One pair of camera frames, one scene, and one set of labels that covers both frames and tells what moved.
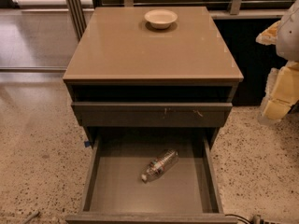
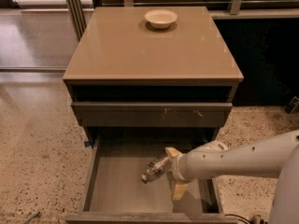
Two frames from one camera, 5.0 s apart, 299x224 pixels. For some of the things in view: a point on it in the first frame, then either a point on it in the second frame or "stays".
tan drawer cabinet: x=152 y=67 stays
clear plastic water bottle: x=160 y=165 stays
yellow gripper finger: x=269 y=36 → x=201 y=162
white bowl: x=161 y=19 stays
